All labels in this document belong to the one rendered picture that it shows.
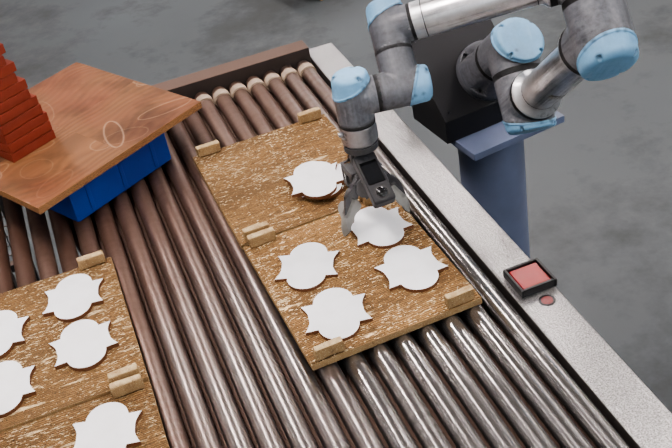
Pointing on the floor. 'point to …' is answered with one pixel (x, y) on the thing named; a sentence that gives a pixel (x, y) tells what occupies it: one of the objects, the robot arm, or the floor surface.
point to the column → (499, 177)
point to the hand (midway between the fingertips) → (378, 226)
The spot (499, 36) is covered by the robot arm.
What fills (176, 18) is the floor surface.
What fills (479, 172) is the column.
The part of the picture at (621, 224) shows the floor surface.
